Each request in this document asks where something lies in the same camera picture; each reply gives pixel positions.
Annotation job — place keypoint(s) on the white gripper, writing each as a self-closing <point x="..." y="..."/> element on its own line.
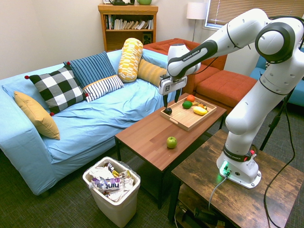
<point x="169" y="85"/>

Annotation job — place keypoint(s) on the green apple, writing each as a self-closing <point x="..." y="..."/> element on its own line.
<point x="171" y="142"/>

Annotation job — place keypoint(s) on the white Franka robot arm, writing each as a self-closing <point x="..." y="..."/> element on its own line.
<point x="247" y="107"/>

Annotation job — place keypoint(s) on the light wooden tray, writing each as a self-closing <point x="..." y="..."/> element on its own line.
<point x="183" y="121"/>

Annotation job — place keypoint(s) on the dark avocado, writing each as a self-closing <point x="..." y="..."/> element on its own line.
<point x="168" y="111"/>

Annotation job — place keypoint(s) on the dark green round fruit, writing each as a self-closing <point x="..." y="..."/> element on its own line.
<point x="187" y="104"/>

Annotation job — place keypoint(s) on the orange fruit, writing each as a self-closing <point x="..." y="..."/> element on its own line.
<point x="190" y="98"/>

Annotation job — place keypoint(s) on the small brown yellow banana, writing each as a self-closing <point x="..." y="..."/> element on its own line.
<point x="199" y="104"/>

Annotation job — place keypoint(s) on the yellow lemon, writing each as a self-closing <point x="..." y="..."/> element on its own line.
<point x="200" y="110"/>

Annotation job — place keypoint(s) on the mustard striped bolster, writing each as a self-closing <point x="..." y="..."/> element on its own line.
<point x="150" y="71"/>

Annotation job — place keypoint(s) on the brown wooden coffee table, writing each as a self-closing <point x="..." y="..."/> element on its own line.
<point x="147" y="140"/>

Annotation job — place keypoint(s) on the orange ottoman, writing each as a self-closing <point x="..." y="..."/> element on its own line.
<point x="225" y="88"/>

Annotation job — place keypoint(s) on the yellow white patterned bolster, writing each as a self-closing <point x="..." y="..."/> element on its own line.
<point x="130" y="59"/>

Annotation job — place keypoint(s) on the small black speaker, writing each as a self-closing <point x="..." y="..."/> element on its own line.
<point x="147" y="38"/>

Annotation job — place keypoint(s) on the white navy striped pillow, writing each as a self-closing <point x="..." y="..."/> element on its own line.
<point x="104" y="88"/>

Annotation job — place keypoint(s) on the light blue sofa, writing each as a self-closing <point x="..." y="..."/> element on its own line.
<point x="95" y="123"/>

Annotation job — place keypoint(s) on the wooden bookshelf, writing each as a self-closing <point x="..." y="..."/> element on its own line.
<point x="118" y="38"/>

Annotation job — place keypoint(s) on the blue striped pillow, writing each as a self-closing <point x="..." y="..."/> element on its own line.
<point x="91" y="67"/>

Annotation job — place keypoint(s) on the row of books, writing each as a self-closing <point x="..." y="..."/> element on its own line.
<point x="128" y="24"/>

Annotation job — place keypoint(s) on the white floor lamp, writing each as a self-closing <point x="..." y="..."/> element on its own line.
<point x="196" y="10"/>

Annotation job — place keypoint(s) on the green pot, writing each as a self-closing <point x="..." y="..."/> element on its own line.
<point x="144" y="2"/>

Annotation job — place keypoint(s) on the black tripod stand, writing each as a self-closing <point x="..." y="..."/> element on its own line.
<point x="273" y="123"/>

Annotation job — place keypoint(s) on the wooden window blinds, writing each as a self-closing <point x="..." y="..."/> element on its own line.
<point x="228" y="9"/>

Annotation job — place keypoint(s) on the crumpled white purple wrapper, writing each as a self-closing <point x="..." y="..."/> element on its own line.
<point x="107" y="184"/>

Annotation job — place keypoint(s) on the black object on bookshelf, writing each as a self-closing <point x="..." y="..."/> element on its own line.
<point x="118" y="2"/>

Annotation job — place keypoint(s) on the black white checkered pillow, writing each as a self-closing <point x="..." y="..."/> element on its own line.
<point x="58" y="88"/>

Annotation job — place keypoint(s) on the rustic dark wood side table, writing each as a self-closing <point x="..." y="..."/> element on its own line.
<point x="237" y="202"/>

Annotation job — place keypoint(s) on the white trash bin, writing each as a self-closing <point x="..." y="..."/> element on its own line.
<point x="118" y="209"/>

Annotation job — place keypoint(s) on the teal chair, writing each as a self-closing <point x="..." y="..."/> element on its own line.
<point x="297" y="95"/>

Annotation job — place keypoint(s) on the plain mustard pillow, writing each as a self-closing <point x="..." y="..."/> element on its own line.
<point x="38" y="116"/>

